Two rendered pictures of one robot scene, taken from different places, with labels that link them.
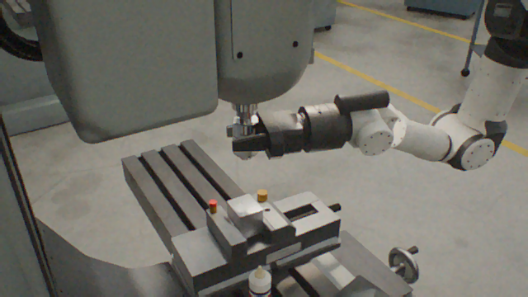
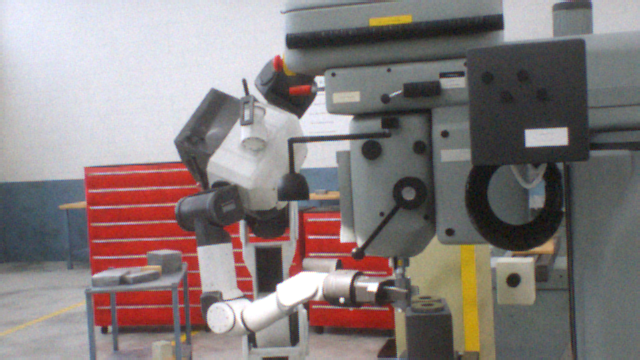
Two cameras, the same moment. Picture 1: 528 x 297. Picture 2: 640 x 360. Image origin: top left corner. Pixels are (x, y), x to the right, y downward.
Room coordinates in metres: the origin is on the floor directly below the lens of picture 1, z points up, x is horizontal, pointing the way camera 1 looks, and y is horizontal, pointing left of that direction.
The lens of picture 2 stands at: (2.14, 1.27, 1.58)
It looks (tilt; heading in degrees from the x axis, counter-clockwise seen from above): 3 degrees down; 226
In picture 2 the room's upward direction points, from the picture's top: 3 degrees counter-clockwise
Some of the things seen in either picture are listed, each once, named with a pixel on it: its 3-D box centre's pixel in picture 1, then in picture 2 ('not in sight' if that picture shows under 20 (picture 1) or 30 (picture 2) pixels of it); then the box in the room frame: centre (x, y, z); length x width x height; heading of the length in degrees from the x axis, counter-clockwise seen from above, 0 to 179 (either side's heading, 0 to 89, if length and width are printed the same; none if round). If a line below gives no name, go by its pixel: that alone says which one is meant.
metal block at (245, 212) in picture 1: (245, 216); not in sight; (0.72, 0.03, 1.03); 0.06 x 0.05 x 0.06; 29
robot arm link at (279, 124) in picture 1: (294, 132); (365, 290); (0.74, -0.06, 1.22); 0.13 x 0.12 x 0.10; 14
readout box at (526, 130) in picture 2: not in sight; (527, 104); (0.85, 0.46, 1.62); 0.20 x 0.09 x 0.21; 121
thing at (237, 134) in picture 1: (245, 138); (401, 293); (0.72, 0.03, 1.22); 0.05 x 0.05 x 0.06
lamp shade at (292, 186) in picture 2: not in sight; (292, 186); (0.91, -0.11, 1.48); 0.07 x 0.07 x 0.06
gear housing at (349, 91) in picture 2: not in sight; (409, 88); (0.70, 0.06, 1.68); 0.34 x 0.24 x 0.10; 121
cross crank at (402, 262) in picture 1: (394, 270); not in sight; (0.98, -0.40, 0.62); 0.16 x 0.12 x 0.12; 121
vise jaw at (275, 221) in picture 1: (268, 216); not in sight; (0.75, -0.02, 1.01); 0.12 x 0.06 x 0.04; 29
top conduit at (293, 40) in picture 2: not in sight; (391, 32); (0.82, 0.13, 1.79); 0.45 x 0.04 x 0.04; 121
